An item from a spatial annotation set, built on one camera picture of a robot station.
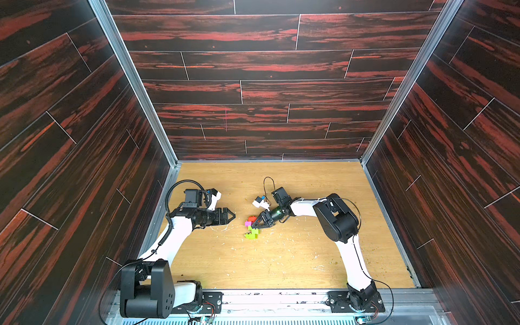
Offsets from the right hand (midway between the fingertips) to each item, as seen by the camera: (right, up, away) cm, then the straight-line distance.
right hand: (255, 226), depth 94 cm
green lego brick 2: (0, -1, -5) cm, 5 cm away
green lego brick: (-2, -3, -6) cm, 7 cm away
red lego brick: (-1, +4, -3) cm, 6 cm away
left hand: (-11, +6, -8) cm, 15 cm away
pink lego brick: (-3, +2, -3) cm, 5 cm away
